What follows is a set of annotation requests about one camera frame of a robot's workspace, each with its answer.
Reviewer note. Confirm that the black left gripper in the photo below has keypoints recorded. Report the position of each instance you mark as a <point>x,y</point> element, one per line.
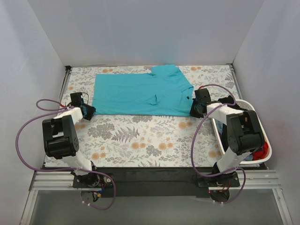
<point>89,111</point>

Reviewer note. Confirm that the white laundry basket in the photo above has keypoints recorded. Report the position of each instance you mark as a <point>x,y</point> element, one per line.
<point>246,105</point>

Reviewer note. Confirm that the black t shirt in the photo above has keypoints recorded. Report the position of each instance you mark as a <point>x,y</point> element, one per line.
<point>229,101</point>

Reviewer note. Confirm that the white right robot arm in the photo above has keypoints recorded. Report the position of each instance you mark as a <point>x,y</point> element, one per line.
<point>244,131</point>

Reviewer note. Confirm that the aluminium front rail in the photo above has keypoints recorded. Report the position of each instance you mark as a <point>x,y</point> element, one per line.
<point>255,179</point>

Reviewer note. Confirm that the teal t shirt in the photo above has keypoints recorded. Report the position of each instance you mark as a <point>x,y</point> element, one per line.
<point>165,91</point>

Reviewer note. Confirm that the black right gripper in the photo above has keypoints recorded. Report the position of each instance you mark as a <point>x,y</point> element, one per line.
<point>194,111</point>

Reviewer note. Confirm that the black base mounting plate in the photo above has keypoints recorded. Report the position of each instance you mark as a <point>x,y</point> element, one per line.
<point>163,181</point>

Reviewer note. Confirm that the red t shirt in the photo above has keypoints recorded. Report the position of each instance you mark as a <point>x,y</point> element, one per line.
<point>261,153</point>

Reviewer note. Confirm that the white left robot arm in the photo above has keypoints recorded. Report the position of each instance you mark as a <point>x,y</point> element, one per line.
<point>60,137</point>

